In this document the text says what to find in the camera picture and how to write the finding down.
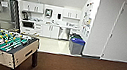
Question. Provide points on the large wall notice poster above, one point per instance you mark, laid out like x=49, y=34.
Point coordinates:
x=87, y=17

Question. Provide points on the white three-door wall cabinet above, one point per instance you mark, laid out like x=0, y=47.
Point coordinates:
x=72, y=13

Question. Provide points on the foosball gaming table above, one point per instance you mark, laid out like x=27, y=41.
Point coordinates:
x=7, y=46

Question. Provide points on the white narrow three-drawer unit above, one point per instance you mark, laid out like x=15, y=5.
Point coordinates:
x=74, y=31

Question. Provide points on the grey bin with green lid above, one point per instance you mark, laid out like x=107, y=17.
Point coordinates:
x=77, y=36

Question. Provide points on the black built-in microwave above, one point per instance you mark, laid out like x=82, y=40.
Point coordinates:
x=28, y=24

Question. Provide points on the white wide drawer unit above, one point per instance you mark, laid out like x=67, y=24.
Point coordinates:
x=38, y=28

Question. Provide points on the grey bin with blue lid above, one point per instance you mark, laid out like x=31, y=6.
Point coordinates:
x=76, y=46

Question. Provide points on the black coffee maker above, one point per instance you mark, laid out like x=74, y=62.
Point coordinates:
x=25, y=15

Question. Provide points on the white two-door wall cabinet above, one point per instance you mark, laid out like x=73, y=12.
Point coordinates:
x=32, y=7

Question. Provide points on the white two-door sink cabinet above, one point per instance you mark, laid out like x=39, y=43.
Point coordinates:
x=50, y=31

